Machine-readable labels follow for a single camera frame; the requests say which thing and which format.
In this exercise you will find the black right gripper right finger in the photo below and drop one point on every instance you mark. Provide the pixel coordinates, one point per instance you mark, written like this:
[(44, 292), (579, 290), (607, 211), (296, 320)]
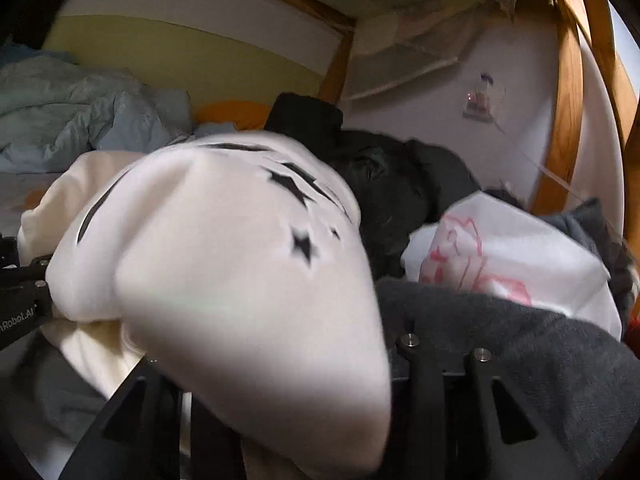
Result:
[(466, 420)]

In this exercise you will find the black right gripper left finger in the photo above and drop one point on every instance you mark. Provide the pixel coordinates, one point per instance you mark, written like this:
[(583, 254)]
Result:
[(137, 435)]

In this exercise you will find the white cream hooded sweatshirt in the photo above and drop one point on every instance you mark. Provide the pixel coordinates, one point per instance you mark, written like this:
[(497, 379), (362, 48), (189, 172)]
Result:
[(331, 420)]

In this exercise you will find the grey printed bed sheet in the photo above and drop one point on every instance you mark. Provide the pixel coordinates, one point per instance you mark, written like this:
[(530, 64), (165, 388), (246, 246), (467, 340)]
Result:
[(15, 191)]

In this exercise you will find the dark grey garment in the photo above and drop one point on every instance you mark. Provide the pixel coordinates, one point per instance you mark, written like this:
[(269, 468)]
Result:
[(525, 339)]

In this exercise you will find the white shirt pink print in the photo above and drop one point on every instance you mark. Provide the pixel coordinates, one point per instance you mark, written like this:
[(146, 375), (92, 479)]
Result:
[(488, 246)]

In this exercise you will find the light blue blanket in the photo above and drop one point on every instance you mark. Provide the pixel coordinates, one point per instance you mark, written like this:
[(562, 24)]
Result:
[(53, 110)]

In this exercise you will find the black garment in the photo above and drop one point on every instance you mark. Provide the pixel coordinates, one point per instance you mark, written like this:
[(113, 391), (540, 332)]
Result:
[(399, 185)]

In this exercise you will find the orange cloth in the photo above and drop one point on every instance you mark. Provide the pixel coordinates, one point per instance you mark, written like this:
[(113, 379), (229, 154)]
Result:
[(244, 115)]

